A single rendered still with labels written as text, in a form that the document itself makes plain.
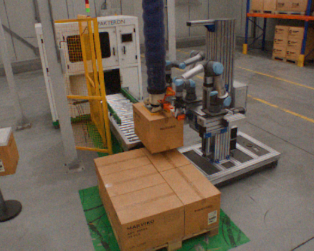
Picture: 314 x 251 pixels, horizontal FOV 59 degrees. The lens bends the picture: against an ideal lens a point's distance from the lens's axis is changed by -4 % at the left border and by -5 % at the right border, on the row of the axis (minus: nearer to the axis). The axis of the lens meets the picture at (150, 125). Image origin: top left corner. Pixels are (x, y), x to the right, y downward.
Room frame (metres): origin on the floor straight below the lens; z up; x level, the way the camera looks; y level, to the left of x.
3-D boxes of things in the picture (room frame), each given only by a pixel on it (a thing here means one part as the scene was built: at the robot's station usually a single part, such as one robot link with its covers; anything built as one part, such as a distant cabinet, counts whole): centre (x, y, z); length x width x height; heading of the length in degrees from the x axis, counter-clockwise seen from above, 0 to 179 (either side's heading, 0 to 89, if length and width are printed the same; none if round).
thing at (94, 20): (4.00, 1.00, 1.05); 0.87 x 0.10 x 2.10; 72
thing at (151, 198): (2.57, 0.03, 0.34); 1.20 x 1.00 x 0.40; 20
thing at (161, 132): (3.13, -0.08, 0.87); 0.60 x 0.40 x 0.40; 20
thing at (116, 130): (4.29, 0.68, 0.50); 2.31 x 0.05 x 0.19; 20
